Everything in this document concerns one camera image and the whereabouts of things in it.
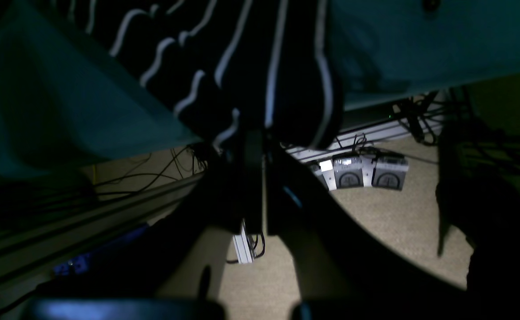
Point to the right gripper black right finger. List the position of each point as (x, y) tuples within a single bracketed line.
[(343, 273)]

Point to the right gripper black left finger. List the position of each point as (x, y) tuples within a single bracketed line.
[(172, 271)]

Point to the navy white striped t-shirt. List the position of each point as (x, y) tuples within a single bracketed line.
[(223, 67)]

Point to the short aluminium extrusion piece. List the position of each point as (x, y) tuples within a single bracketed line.
[(243, 246)]

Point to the grey power supply box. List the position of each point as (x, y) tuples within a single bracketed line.
[(324, 174), (389, 172), (348, 171)]

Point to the teal table cloth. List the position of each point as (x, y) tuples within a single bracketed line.
[(64, 102)]

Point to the aluminium extrusion rail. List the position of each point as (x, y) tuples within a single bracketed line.
[(352, 141)]

